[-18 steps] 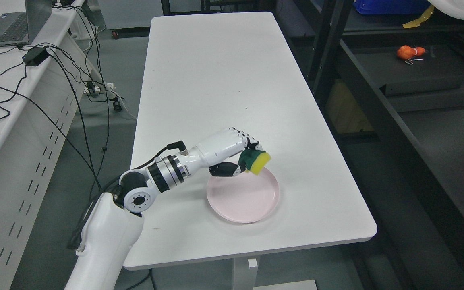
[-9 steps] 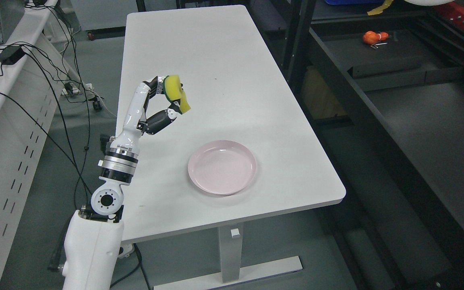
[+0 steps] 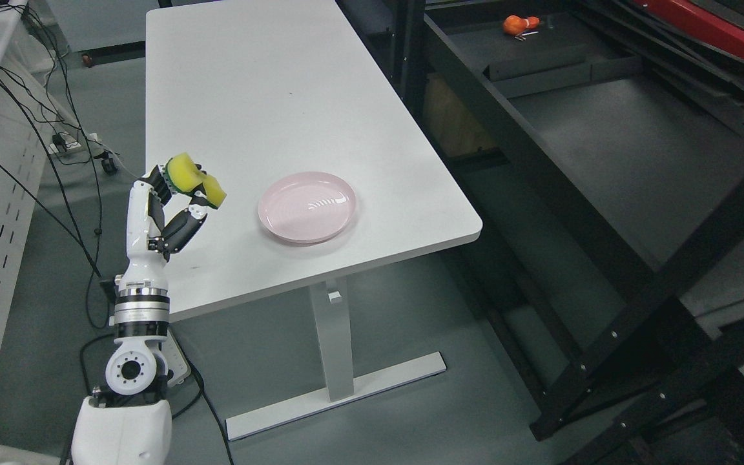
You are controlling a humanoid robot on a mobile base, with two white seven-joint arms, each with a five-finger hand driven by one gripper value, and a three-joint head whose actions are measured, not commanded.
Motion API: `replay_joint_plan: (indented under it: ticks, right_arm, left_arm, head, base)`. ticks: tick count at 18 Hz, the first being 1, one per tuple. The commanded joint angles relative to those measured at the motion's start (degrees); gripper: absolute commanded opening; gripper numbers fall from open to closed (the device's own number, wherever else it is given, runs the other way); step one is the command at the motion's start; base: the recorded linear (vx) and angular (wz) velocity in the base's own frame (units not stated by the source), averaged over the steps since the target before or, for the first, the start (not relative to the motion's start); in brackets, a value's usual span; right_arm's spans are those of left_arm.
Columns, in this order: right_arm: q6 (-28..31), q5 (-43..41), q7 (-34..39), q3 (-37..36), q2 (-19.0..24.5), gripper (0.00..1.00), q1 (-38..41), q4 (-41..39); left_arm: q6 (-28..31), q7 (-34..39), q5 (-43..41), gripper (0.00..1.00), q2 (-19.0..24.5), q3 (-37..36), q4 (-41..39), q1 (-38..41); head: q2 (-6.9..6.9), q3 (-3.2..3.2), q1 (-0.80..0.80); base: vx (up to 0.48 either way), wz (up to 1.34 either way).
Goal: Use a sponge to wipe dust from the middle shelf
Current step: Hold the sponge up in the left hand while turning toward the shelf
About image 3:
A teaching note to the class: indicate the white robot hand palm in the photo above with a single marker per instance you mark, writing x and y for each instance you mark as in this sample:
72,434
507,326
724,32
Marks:
144,224

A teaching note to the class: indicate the black white robot index finger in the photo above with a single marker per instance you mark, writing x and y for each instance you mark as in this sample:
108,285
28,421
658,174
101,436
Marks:
160,184

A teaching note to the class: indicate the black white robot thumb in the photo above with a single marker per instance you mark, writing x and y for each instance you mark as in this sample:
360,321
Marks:
174,236

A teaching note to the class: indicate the green yellow sponge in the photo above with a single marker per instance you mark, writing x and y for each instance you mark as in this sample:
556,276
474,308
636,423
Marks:
186,177

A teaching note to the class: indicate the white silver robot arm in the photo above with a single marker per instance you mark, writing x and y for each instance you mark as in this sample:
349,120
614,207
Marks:
129,420

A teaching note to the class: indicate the orange toy on shelf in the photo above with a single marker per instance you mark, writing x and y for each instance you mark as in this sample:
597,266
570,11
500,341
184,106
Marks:
514,25

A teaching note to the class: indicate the black metal shelf rack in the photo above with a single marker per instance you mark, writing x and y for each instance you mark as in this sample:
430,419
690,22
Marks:
602,306

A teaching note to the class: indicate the white power strip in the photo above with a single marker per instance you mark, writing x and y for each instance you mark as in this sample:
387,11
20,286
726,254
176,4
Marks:
63,144

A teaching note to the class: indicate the pink round plate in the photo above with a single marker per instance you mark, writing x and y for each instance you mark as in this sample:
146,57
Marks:
307,207

